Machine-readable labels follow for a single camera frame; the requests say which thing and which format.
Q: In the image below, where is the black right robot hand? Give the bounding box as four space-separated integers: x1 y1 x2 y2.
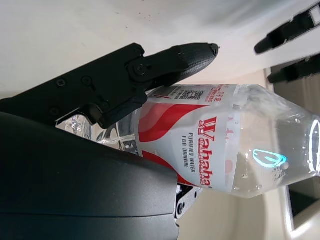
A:
0 42 221 240

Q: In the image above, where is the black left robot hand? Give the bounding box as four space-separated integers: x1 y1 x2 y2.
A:
253 0 320 85

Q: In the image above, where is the clear water bottle red label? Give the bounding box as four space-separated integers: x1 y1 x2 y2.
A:
56 83 320 201

